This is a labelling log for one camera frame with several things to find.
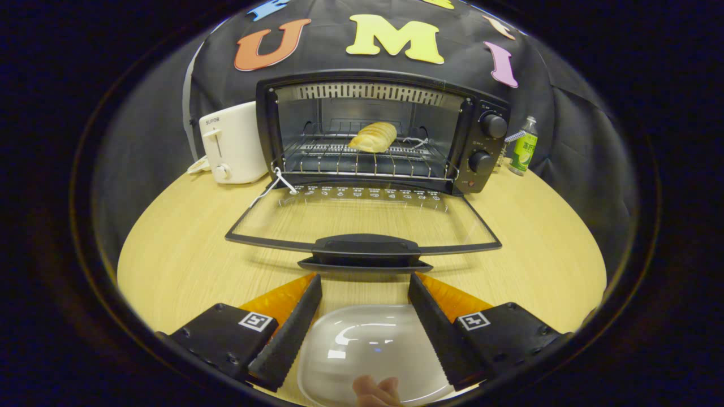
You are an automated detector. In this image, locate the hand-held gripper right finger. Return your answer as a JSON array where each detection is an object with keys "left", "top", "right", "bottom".
[{"left": 408, "top": 272, "right": 572, "bottom": 392}]

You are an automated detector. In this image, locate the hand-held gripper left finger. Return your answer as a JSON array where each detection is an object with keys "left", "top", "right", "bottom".
[{"left": 156, "top": 274, "right": 323, "bottom": 393}]

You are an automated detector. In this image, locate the black toaster oven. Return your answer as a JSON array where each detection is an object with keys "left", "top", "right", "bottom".
[{"left": 225, "top": 69, "right": 511, "bottom": 276}]

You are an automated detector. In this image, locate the yellow bread roll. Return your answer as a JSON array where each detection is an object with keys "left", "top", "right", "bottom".
[{"left": 348, "top": 122, "right": 398, "bottom": 154}]

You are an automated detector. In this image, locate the white pop-up toaster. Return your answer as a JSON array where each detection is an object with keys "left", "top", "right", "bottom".
[{"left": 199, "top": 101, "right": 269, "bottom": 185}]

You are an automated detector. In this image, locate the white square plate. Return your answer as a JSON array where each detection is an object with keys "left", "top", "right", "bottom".
[{"left": 297, "top": 304, "right": 456, "bottom": 406}]

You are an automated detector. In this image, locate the green drink bottle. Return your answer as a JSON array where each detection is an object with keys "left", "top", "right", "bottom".
[{"left": 508, "top": 116, "right": 539, "bottom": 176}]

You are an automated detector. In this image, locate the white pull string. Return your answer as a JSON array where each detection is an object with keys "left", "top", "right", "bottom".
[{"left": 249, "top": 166, "right": 299, "bottom": 209}]

